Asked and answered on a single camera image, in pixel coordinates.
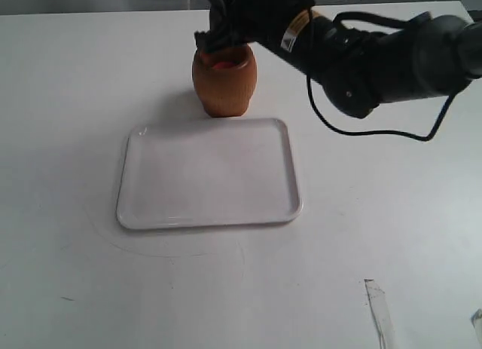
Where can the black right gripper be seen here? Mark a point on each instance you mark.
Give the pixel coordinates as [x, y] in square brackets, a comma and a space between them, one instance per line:
[238, 22]

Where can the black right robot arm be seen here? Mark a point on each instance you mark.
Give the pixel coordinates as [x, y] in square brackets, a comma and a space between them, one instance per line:
[360, 59]

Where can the red object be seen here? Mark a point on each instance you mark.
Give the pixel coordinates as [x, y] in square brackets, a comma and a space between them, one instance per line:
[223, 65]

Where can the wooden cup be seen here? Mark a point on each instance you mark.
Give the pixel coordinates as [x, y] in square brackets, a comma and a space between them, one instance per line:
[225, 93]

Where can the white plastic tray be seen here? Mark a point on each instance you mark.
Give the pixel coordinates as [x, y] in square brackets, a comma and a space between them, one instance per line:
[207, 173]

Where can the clear tape strip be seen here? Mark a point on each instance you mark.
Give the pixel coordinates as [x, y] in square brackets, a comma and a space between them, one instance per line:
[380, 315]

